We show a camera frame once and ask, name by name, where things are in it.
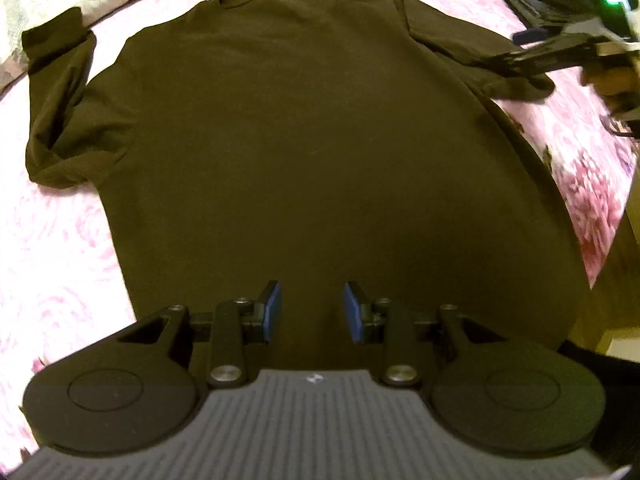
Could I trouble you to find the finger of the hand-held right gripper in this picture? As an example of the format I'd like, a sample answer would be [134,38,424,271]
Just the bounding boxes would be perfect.
[486,34,603,78]
[513,17,613,46]

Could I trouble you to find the pink floral bedsheet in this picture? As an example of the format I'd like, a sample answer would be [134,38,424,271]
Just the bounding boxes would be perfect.
[0,0,638,456]

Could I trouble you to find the grey floral quilt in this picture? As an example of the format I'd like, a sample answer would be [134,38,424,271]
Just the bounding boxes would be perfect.
[0,0,168,92]

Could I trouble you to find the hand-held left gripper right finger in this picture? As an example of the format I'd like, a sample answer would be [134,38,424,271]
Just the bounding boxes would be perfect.
[343,280,512,389]

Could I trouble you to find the person's right hand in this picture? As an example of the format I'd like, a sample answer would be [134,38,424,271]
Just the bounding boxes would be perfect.
[580,55,640,128]

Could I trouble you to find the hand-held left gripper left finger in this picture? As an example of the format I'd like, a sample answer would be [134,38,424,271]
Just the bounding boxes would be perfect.
[118,280,284,389]

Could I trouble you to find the black long-sleeve shirt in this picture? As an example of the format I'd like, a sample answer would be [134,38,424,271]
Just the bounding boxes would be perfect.
[21,0,591,367]

